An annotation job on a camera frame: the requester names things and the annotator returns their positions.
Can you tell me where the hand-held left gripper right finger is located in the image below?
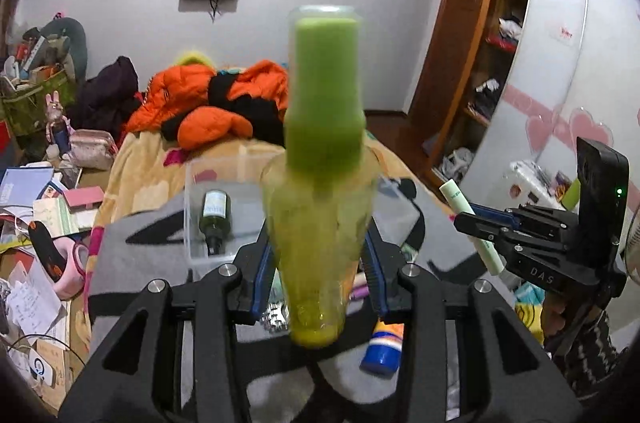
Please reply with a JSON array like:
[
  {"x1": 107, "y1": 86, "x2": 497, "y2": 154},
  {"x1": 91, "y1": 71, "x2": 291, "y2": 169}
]
[{"x1": 362, "y1": 223, "x2": 583, "y2": 423}]

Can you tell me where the pink flat box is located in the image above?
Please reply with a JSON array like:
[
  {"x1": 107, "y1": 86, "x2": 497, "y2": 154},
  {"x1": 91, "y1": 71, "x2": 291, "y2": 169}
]
[{"x1": 62, "y1": 186, "x2": 105, "y2": 210}]

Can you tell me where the light green tube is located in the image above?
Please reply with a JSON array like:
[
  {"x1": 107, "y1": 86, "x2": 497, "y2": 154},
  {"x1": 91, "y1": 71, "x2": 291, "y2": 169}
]
[{"x1": 439, "y1": 180, "x2": 505, "y2": 276}]

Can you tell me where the black garment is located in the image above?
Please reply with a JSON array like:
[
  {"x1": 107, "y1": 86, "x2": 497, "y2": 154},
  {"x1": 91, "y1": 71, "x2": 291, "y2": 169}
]
[{"x1": 161, "y1": 72, "x2": 287, "y2": 150}]

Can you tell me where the grey-green neck pillow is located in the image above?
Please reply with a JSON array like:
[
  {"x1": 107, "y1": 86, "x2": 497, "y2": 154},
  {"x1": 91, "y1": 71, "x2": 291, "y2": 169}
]
[{"x1": 36, "y1": 17, "x2": 89, "y2": 80}]

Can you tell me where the green storage bag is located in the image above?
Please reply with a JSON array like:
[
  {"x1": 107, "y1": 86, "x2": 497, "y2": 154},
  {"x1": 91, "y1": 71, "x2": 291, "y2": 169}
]
[{"x1": 0, "y1": 68, "x2": 77, "y2": 140}]

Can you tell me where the dark purple bag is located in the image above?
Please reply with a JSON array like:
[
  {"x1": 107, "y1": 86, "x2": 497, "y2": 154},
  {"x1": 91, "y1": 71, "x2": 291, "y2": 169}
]
[{"x1": 75, "y1": 56, "x2": 147, "y2": 140}]

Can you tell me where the clear plastic box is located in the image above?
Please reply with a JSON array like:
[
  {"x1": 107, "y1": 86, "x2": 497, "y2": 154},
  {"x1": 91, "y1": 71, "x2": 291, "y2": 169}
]
[{"x1": 184, "y1": 150, "x2": 401, "y2": 274}]

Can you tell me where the pink cosmetic pouch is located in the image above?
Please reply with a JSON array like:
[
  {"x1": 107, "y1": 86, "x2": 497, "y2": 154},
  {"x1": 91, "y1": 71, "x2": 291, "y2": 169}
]
[{"x1": 69, "y1": 129, "x2": 120, "y2": 171}]

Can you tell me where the yellow spray bottle green cap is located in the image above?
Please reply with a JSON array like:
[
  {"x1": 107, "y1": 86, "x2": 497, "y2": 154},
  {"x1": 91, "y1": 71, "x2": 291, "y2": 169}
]
[{"x1": 260, "y1": 4, "x2": 381, "y2": 349}]

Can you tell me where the orange puffer jacket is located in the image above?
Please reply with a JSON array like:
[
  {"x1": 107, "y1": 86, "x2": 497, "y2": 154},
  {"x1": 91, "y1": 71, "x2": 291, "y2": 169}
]
[{"x1": 125, "y1": 59, "x2": 291, "y2": 151}]

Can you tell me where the blue white notebook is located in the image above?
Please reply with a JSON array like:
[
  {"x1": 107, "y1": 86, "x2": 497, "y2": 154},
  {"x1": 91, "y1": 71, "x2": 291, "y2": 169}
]
[{"x1": 0, "y1": 167, "x2": 56, "y2": 208}]

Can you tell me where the person's right forearm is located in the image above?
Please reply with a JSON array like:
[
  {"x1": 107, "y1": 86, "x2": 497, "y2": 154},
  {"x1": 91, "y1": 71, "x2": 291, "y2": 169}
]
[{"x1": 542, "y1": 303, "x2": 631, "y2": 404}]

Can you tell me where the pile of papers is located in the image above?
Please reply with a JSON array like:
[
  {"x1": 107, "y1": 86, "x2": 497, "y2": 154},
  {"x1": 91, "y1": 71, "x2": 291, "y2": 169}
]
[{"x1": 0, "y1": 198, "x2": 101, "y2": 354}]

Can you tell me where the orange bottle blue cap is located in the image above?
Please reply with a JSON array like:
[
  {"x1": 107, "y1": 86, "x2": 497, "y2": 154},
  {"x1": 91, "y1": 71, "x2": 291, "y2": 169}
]
[{"x1": 361, "y1": 318, "x2": 405, "y2": 376}]

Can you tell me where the white wardrobe sliding door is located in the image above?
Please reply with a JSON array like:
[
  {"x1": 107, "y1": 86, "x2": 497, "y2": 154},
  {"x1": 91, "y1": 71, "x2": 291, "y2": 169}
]
[{"x1": 459, "y1": 0, "x2": 640, "y2": 354}]

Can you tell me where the grey black patterned blanket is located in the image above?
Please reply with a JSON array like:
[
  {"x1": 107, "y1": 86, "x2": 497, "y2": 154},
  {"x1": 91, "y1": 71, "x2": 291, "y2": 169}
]
[{"x1": 82, "y1": 176, "x2": 506, "y2": 423}]

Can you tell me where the dark green glass bottle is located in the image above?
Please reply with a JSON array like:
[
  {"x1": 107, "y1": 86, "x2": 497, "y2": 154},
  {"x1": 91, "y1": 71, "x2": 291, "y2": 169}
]
[{"x1": 199, "y1": 190, "x2": 232, "y2": 254}]

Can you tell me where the white device blue ring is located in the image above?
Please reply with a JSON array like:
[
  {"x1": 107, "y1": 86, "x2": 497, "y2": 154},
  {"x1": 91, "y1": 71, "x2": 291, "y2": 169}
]
[{"x1": 26, "y1": 347, "x2": 57, "y2": 388}]

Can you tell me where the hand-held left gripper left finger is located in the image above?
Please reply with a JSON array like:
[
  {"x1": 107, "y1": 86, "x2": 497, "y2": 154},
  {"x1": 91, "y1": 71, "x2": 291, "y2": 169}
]
[{"x1": 57, "y1": 223, "x2": 281, "y2": 423}]

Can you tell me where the yellow fuzzy cushion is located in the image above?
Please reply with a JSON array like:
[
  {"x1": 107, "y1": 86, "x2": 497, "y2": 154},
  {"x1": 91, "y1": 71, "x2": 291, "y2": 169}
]
[{"x1": 175, "y1": 50, "x2": 217, "y2": 68}]

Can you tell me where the black orange insole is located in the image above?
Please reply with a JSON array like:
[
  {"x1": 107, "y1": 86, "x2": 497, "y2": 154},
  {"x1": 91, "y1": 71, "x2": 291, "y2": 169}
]
[{"x1": 27, "y1": 220, "x2": 65, "y2": 284}]

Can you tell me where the yellow printed blanket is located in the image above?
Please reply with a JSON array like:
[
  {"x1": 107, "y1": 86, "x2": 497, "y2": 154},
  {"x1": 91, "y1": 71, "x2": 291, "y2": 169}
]
[{"x1": 85, "y1": 123, "x2": 431, "y2": 304}]

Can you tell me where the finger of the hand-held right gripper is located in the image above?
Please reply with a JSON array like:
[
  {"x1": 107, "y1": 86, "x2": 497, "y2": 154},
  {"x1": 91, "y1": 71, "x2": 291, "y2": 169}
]
[
  {"x1": 453, "y1": 211, "x2": 526, "y2": 256},
  {"x1": 470, "y1": 202, "x2": 531, "y2": 229}
]

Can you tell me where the wooden wardrobe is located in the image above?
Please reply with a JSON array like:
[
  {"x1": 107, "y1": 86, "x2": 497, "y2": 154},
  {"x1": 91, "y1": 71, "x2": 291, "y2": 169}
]
[{"x1": 400, "y1": 0, "x2": 537, "y2": 189}]

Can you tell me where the white fan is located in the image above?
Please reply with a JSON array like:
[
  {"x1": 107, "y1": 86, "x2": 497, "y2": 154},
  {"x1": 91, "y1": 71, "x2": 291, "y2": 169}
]
[{"x1": 621, "y1": 207, "x2": 640, "y2": 286}]

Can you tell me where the silver blister pack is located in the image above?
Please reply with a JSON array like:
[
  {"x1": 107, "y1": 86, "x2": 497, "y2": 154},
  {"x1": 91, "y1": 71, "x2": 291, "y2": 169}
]
[{"x1": 260, "y1": 297, "x2": 292, "y2": 335}]

